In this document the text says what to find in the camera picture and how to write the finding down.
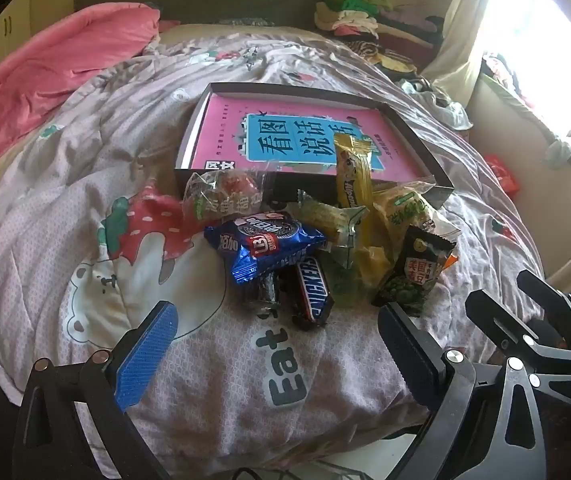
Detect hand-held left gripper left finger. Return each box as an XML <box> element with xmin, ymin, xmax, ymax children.
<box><xmin>12</xmin><ymin>300</ymin><xmax>181</xmax><ymax>480</ymax></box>

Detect yellow snack packet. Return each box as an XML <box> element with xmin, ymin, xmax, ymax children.
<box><xmin>355</xmin><ymin>245</ymin><xmax>392</xmax><ymax>302</ymax></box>

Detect pile of folded clothes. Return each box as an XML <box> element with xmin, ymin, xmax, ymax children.
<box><xmin>315</xmin><ymin>0</ymin><xmax>446</xmax><ymax>53</ymax></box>

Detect small clear cake packet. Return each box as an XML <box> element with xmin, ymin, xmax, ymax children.
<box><xmin>295</xmin><ymin>190</ymin><xmax>369</xmax><ymax>271</ymax></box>

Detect strawberry printed quilt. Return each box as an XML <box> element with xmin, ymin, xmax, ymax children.
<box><xmin>0</xmin><ymin>35</ymin><xmax>546</xmax><ymax>480</ymax></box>

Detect grey hanging sock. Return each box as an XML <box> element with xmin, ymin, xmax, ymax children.
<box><xmin>544</xmin><ymin>139</ymin><xmax>571</xmax><ymax>170</ymax></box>

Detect cream curtain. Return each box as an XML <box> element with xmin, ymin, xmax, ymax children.
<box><xmin>425</xmin><ymin>0</ymin><xmax>531</xmax><ymax>78</ymax></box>

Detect green printed cake packet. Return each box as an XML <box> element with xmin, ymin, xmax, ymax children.
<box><xmin>373</xmin><ymin>182</ymin><xmax>461</xmax><ymax>261</ymax></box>

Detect brown chocolate bar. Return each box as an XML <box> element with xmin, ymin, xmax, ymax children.
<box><xmin>293</xmin><ymin>257</ymin><xmax>336</xmax><ymax>331</ymax></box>

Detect small dark candy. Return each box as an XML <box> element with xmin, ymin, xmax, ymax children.
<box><xmin>245</xmin><ymin>272</ymin><xmax>282</xmax><ymax>318</ymax></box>

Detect blue cookie packet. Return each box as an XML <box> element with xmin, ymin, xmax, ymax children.
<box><xmin>204</xmin><ymin>211</ymin><xmax>327</xmax><ymax>286</ymax></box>

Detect white plastic bag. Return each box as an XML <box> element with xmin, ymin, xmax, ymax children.
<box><xmin>399</xmin><ymin>77</ymin><xmax>472</xmax><ymax>130</ymax></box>

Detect dark shallow cardboard box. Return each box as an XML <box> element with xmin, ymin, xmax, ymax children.
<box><xmin>174</xmin><ymin>81</ymin><xmax>455</xmax><ymax>208</ymax></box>

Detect pink book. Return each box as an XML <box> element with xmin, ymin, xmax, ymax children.
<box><xmin>189</xmin><ymin>95</ymin><xmax>423</xmax><ymax>181</ymax></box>

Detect black green pea packet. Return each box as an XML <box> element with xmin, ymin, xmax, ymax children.
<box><xmin>373</xmin><ymin>225</ymin><xmax>459</xmax><ymax>316</ymax></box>

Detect clear red candy packet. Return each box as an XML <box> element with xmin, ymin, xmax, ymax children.
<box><xmin>182</xmin><ymin>170</ymin><xmax>266</xmax><ymax>223</ymax></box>

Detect clothes on windowsill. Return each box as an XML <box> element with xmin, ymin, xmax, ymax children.
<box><xmin>482</xmin><ymin>51</ymin><xmax>546</xmax><ymax>111</ymax></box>

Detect red plastic bag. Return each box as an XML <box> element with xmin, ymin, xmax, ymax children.
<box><xmin>483</xmin><ymin>154</ymin><xmax>521</xmax><ymax>197</ymax></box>

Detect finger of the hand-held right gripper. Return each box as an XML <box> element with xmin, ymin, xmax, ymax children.
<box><xmin>465</xmin><ymin>287</ymin><xmax>571</xmax><ymax>362</ymax></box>
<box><xmin>517</xmin><ymin>269</ymin><xmax>571</xmax><ymax>352</ymax></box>

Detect pink blanket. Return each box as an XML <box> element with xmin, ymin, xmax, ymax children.
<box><xmin>0</xmin><ymin>2</ymin><xmax>166</xmax><ymax>186</ymax></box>

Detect clear green candy packet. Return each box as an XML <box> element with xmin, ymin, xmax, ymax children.
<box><xmin>324</xmin><ymin>260</ymin><xmax>366</xmax><ymax>309</ymax></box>

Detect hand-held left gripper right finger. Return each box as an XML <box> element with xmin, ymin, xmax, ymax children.
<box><xmin>376</xmin><ymin>301</ymin><xmax>551</xmax><ymax>480</ymax></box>

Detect gold wafer bar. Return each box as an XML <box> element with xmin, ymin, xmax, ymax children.
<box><xmin>334</xmin><ymin>132</ymin><xmax>375</xmax><ymax>211</ymax></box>

